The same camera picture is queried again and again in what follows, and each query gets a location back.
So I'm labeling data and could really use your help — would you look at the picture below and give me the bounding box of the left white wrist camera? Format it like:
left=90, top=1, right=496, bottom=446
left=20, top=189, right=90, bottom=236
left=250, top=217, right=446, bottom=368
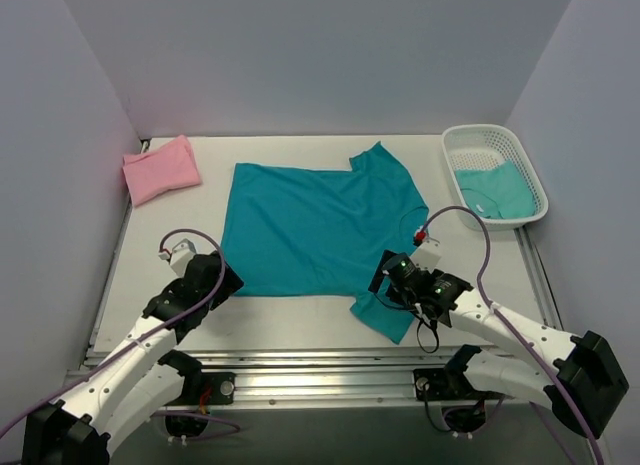
left=158, top=239, right=197, bottom=277

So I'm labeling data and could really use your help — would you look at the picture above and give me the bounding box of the folded pink t shirt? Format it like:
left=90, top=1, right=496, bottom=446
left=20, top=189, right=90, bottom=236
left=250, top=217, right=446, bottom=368
left=122, top=135, right=202, bottom=207

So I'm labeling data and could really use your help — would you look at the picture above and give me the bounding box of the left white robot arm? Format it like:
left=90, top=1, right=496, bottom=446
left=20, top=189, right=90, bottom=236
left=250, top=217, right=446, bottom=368
left=21, top=252, right=244, bottom=464

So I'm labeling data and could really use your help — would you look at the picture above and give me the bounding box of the light teal t shirt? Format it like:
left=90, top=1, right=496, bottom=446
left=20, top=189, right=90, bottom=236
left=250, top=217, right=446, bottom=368
left=454, top=161, right=536, bottom=220

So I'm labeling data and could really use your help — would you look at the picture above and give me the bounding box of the thin black cable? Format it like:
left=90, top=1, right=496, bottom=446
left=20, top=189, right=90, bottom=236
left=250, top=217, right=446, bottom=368
left=377, top=284, right=444, bottom=355

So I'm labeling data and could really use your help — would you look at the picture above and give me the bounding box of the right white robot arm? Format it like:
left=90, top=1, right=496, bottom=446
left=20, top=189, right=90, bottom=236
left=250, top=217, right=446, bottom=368
left=369, top=250, right=629, bottom=438

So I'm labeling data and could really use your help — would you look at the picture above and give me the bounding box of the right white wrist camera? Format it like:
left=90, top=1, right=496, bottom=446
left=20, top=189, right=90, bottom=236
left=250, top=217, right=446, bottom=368
left=410, top=230, right=442, bottom=272

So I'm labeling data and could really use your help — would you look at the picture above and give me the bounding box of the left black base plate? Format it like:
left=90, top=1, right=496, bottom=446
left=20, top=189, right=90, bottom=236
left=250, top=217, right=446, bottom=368
left=198, top=371, right=236, bottom=407

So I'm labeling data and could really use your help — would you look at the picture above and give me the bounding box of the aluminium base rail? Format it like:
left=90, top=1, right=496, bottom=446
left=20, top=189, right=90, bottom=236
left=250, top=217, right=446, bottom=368
left=64, top=349, right=599, bottom=415

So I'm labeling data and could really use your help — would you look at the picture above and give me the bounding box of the white plastic basket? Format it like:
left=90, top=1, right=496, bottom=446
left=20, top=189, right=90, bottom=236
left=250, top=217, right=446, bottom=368
left=441, top=124, right=549, bottom=231

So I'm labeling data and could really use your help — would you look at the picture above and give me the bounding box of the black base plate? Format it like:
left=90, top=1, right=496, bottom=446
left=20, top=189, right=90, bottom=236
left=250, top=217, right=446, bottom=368
left=198, top=371, right=236, bottom=407
left=412, top=367, right=501, bottom=402

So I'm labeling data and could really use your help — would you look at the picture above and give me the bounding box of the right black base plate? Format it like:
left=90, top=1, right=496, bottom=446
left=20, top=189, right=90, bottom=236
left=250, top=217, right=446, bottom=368
left=412, top=367, right=501, bottom=402

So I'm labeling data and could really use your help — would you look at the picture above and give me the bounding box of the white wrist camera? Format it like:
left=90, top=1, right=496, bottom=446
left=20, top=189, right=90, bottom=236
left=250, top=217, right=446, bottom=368
left=410, top=230, right=442, bottom=272
left=158, top=239, right=197, bottom=277

